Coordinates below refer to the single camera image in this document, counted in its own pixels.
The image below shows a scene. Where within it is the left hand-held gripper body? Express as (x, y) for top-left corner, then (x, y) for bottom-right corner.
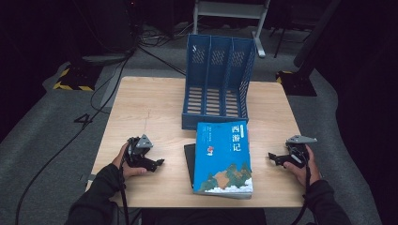
(125, 133), (158, 172)

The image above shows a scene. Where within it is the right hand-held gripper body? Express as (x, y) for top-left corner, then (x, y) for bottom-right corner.
(284, 134), (318, 170)

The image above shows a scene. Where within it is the black notebook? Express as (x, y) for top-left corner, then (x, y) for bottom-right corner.
(183, 142), (198, 190)

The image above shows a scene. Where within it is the blue landscape cover book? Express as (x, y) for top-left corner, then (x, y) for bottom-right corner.
(191, 120), (253, 201)

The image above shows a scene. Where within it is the blue plastic file rack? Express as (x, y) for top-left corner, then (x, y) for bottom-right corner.
(181, 33), (258, 131)

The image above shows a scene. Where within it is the person's left hand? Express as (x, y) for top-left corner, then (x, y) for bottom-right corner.
(112, 142), (148, 182)

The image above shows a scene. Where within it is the person's right hand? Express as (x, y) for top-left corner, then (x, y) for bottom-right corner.
(283, 143), (322, 188)

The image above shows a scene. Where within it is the metal table clip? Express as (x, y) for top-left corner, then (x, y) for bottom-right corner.
(79, 173), (96, 184)

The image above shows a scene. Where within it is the black yellow-striped stand base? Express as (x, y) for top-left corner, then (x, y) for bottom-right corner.
(52, 64), (104, 92)
(275, 69), (318, 98)

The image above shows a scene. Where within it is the person's dark clothing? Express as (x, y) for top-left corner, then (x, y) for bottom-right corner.
(140, 207), (268, 225)

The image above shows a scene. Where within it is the grey flat stand base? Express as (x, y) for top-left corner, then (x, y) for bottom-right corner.
(82, 52), (130, 66)

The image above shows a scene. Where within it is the thin black tripod stand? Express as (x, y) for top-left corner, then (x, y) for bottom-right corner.
(272, 13), (312, 59)

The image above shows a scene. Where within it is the dark grey slanted pole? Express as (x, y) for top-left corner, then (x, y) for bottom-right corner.
(293, 0), (343, 68)

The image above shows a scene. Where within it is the white metal stand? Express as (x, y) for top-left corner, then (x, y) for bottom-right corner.
(191, 0), (271, 59)

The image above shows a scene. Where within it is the left hand-held gripper cable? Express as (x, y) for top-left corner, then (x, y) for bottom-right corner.
(117, 157), (131, 225)

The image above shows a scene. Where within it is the hand-held gripper cable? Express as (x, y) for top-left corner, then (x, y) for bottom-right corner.
(117, 157), (131, 225)
(290, 156), (313, 225)

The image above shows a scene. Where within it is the right hand-held gripper cable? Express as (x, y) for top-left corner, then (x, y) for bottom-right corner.
(290, 156), (313, 225)

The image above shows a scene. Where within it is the long black floor cable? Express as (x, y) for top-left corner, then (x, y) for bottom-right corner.
(14, 55), (132, 225)

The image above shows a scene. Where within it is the bundle of floor cables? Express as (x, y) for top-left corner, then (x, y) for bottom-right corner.
(137, 22), (195, 49)

